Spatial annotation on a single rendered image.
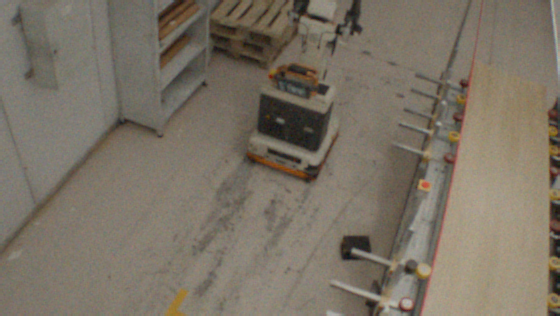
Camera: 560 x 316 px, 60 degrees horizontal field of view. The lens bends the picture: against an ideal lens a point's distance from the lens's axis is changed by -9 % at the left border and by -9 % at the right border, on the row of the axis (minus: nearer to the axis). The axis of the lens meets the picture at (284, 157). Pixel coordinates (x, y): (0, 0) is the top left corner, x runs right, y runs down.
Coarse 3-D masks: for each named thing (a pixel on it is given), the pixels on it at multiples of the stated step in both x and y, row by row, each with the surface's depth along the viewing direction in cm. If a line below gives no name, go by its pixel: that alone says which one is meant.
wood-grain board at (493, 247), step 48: (480, 96) 409; (528, 96) 419; (480, 144) 365; (528, 144) 372; (480, 192) 330; (528, 192) 334; (480, 240) 300; (528, 240) 304; (432, 288) 273; (480, 288) 275; (528, 288) 278
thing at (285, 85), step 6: (276, 78) 388; (282, 78) 387; (282, 84) 392; (288, 84) 388; (294, 84) 385; (300, 84) 384; (306, 84) 384; (312, 84) 391; (318, 84) 391; (282, 90) 400; (288, 90) 397; (294, 90) 393; (300, 90) 389; (306, 90) 386; (312, 90) 390; (300, 96) 398; (306, 96) 394
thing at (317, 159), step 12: (336, 120) 465; (336, 132) 465; (252, 144) 439; (276, 144) 434; (288, 144) 436; (324, 144) 441; (252, 156) 447; (264, 156) 443; (276, 156) 438; (312, 156) 428; (324, 156) 443; (276, 168) 446; (288, 168) 441; (300, 168) 436; (312, 168) 431; (312, 180) 439
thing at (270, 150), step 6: (264, 144) 434; (264, 150) 438; (270, 150) 435; (276, 150) 433; (282, 150) 431; (282, 156) 434; (288, 156) 432; (294, 156) 429; (300, 156) 428; (294, 162) 433; (300, 162) 431; (306, 162) 428
